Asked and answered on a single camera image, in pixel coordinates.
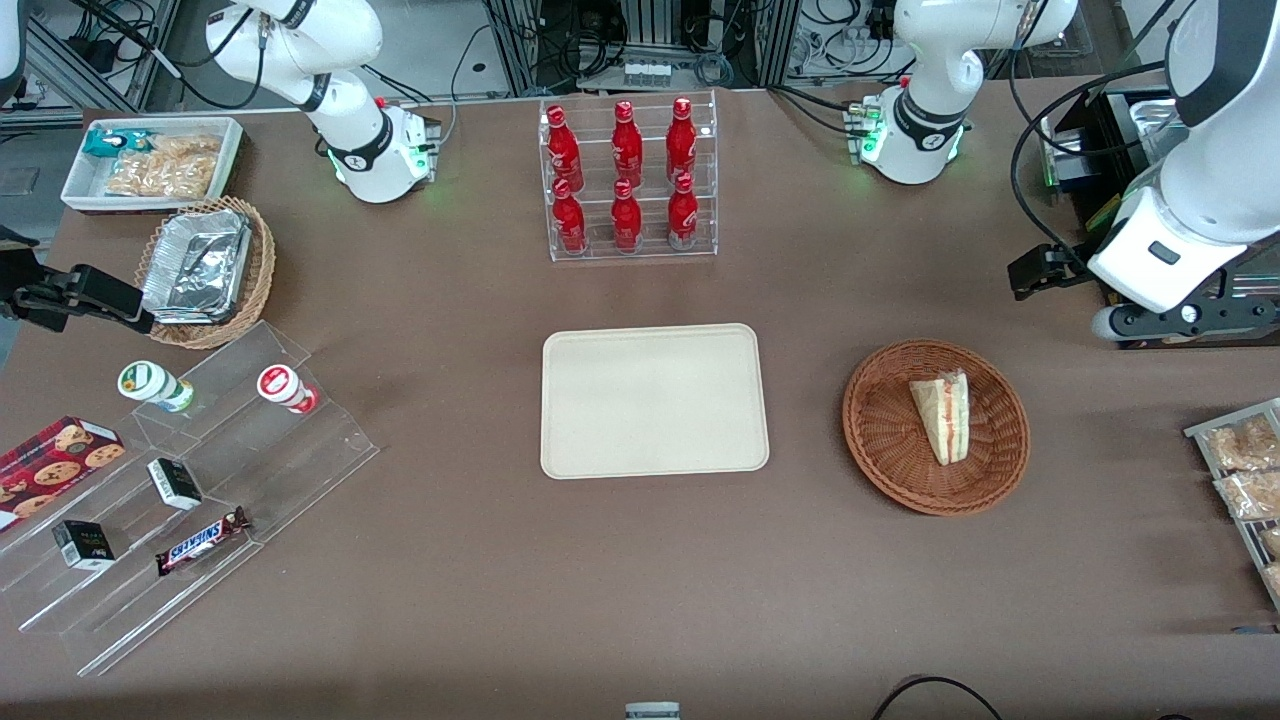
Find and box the aluminium frame with cables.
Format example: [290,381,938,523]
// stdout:
[480,0,806,93]

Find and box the black table cable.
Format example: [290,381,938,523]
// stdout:
[870,676,1005,720]

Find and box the Snickers chocolate bar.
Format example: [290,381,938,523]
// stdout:
[155,506,252,578]

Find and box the black food warmer cabinet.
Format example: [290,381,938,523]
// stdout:
[1040,85,1280,351]

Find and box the steel warmer pan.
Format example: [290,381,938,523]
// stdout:
[1127,96,1187,152]

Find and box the stack of foil trays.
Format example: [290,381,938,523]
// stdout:
[141,208,253,325]

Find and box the clear acrylic stepped shelf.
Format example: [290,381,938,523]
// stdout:
[0,320,381,679]

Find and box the green label yogurt cup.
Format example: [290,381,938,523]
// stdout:
[117,360,196,415]

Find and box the red label yogurt cup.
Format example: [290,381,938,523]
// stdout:
[256,364,320,416]

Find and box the brown round wicker basket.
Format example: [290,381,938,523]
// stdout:
[842,340,1032,518]

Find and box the teal snack packet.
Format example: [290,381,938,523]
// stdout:
[82,128,153,160]

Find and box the aluminium side frame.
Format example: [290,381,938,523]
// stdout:
[25,0,183,113]

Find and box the red cookie box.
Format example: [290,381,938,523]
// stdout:
[0,416,128,532]

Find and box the light wicker basket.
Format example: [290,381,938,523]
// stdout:
[135,195,277,351]

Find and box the clear bag of crackers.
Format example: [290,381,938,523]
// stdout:
[104,134,223,200]

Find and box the red soda bottle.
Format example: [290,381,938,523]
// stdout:
[667,172,701,252]
[611,178,644,254]
[546,105,586,193]
[666,97,699,186]
[552,178,589,255]
[611,100,645,189]

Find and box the tray of packaged snacks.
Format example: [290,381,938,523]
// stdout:
[1183,398,1280,613]

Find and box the white rectangular snack bin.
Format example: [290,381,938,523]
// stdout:
[60,116,246,215]

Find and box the clear acrylic bottle rack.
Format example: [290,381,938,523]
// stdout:
[538,90,719,264]

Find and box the small black box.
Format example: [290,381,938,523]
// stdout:
[147,457,204,512]
[52,519,117,572]

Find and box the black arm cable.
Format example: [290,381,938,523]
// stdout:
[1009,62,1171,276]

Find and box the beige plastic tray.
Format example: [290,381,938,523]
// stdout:
[540,323,771,481]

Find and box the triangle sandwich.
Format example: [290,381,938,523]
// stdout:
[908,369,972,468]

